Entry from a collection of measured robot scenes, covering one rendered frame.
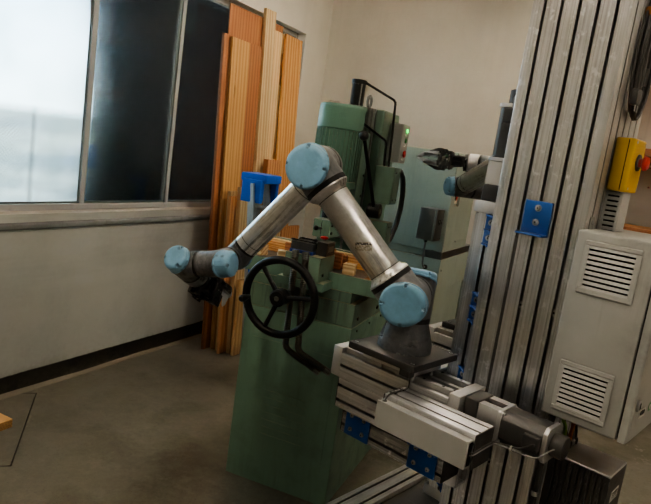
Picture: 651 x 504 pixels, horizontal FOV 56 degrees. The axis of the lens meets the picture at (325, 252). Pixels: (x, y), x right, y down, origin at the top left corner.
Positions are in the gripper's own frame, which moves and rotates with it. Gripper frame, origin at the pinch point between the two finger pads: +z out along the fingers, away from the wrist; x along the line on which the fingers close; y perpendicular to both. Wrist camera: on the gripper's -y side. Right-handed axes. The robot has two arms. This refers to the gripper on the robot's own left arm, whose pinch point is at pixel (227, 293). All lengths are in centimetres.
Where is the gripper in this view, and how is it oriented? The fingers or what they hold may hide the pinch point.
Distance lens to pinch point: 203.3
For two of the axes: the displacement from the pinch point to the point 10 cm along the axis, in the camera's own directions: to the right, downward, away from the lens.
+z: 2.6, 4.0, 8.8
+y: -3.1, 9.0, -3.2
